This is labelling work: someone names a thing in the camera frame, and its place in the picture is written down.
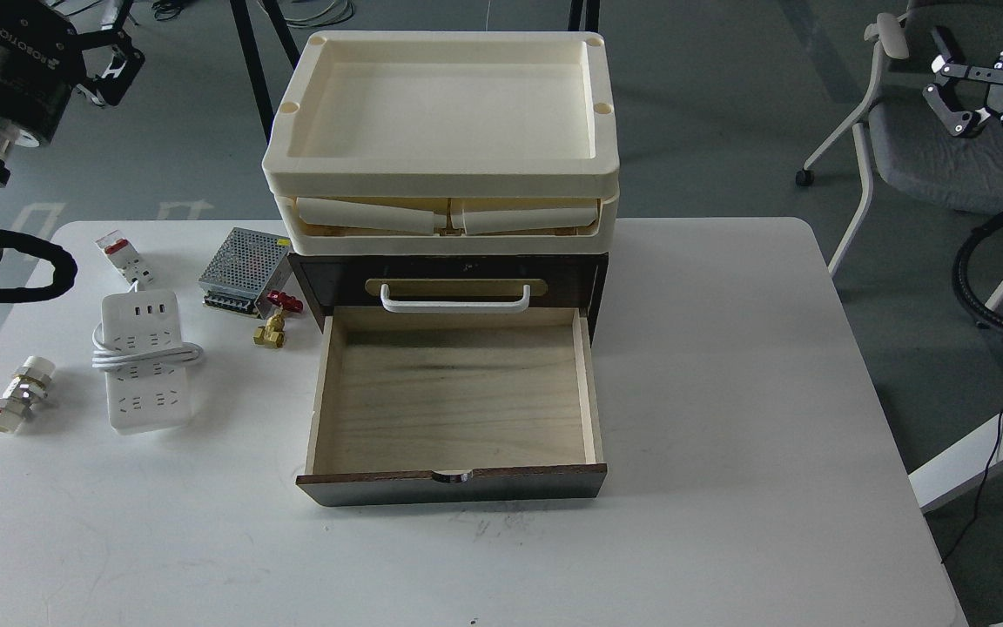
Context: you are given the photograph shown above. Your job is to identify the brass valve red handle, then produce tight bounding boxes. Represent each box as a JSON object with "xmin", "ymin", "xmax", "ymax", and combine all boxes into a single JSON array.
[{"xmin": 253, "ymin": 290, "xmax": 304, "ymax": 349}]

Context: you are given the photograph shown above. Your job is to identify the white power strip cable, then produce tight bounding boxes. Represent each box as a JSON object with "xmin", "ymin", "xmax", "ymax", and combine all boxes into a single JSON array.
[{"xmin": 91, "ymin": 322, "xmax": 205, "ymax": 372}]

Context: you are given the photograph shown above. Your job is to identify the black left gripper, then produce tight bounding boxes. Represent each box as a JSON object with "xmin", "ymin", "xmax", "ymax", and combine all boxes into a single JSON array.
[{"xmin": 0, "ymin": 1, "xmax": 145, "ymax": 145}]

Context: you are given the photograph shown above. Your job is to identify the cream plastic tray lower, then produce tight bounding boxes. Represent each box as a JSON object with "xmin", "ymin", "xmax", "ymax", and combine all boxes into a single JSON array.
[{"xmin": 274, "ymin": 189, "xmax": 618, "ymax": 255}]

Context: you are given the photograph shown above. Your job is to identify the cream plastic tray top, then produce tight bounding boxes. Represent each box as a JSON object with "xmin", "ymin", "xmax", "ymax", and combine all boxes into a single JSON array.
[{"xmin": 262, "ymin": 30, "xmax": 620, "ymax": 199}]

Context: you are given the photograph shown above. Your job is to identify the white drawer handle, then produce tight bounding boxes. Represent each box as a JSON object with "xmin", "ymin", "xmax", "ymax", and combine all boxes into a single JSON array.
[{"xmin": 379, "ymin": 283, "xmax": 532, "ymax": 314}]

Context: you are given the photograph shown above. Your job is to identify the white metal pipe fitting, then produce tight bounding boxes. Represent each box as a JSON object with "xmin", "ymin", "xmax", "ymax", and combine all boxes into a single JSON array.
[{"xmin": 0, "ymin": 354, "xmax": 56, "ymax": 434}]

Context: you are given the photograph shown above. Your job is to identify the white power strip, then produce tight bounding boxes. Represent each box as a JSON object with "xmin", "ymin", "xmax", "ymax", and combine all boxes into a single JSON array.
[{"xmin": 92, "ymin": 289, "xmax": 200, "ymax": 434}]

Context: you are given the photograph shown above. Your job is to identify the black thin cable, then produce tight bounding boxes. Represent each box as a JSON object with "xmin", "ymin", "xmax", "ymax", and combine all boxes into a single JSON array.
[{"xmin": 939, "ymin": 408, "xmax": 1003, "ymax": 565}]

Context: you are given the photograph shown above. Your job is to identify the cream plastic tray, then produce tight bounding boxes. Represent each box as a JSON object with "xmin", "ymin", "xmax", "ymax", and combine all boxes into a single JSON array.
[
  {"xmin": 262, "ymin": 30, "xmax": 620, "ymax": 199},
  {"xmin": 274, "ymin": 189, "xmax": 618, "ymax": 255}
]

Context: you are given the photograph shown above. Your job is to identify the white red circuit breaker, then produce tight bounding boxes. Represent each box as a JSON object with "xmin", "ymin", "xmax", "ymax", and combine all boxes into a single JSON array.
[{"xmin": 95, "ymin": 230, "xmax": 156, "ymax": 288}]

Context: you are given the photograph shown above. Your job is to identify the metal mesh power supply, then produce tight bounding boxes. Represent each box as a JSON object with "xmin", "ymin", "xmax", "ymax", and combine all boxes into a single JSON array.
[{"xmin": 199, "ymin": 227, "xmax": 292, "ymax": 319}]

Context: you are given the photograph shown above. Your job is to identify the open wooden drawer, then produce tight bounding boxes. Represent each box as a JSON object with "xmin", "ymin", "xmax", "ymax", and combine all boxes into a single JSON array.
[{"xmin": 296, "ymin": 308, "xmax": 608, "ymax": 507}]

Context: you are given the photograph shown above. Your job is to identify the grey office chair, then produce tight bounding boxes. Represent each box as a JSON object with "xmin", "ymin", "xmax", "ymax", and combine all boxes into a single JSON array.
[{"xmin": 796, "ymin": 1, "xmax": 1003, "ymax": 273}]

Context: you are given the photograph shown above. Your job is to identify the white desk edge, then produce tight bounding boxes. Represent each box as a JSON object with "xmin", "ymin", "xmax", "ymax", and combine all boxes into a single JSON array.
[{"xmin": 909, "ymin": 410, "xmax": 1003, "ymax": 513}]

